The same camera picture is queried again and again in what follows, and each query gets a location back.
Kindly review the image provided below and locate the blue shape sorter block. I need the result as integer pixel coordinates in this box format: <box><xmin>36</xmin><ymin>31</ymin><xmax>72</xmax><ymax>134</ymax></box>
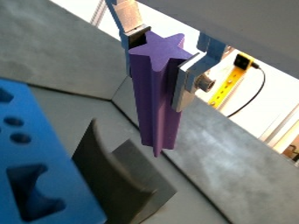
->
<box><xmin>0</xmin><ymin>79</ymin><xmax>107</xmax><ymax>224</ymax></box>

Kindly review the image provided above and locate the gripper silver right finger blue mount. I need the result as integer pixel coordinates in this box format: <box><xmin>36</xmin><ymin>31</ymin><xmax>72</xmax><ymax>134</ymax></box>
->
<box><xmin>172</xmin><ymin>32</ymin><xmax>227</xmax><ymax>112</ymax></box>

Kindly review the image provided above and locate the purple star prism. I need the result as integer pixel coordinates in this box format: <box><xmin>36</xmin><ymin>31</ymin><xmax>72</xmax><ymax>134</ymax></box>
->
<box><xmin>128</xmin><ymin>31</ymin><xmax>192</xmax><ymax>157</ymax></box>

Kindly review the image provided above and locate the yellow bracket with sensor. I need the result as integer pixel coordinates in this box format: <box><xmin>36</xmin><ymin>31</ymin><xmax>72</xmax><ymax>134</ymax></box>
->
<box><xmin>208</xmin><ymin>52</ymin><xmax>255</xmax><ymax>109</ymax></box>

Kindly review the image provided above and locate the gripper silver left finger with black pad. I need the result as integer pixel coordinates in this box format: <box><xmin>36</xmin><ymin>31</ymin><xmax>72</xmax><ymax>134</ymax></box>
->
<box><xmin>105</xmin><ymin>0</ymin><xmax>151</xmax><ymax>74</ymax></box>

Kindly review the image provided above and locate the black curved fixture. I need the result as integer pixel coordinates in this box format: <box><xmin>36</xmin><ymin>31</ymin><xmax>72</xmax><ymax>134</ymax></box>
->
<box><xmin>72</xmin><ymin>121</ymin><xmax>176</xmax><ymax>224</ymax></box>

